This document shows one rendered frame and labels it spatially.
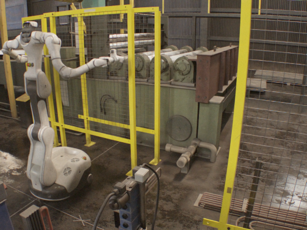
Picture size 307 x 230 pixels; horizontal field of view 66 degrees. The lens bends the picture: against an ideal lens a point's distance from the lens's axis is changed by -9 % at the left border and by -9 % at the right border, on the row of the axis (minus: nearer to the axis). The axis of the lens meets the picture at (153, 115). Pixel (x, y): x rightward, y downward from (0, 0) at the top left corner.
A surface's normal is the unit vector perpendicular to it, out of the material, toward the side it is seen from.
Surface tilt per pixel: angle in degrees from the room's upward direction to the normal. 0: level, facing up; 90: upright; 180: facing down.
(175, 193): 0
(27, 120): 90
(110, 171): 0
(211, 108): 90
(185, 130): 90
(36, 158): 63
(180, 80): 90
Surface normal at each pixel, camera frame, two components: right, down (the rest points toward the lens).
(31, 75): -0.40, 0.06
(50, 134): 0.91, 0.13
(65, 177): -0.26, -0.57
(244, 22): -0.44, 0.29
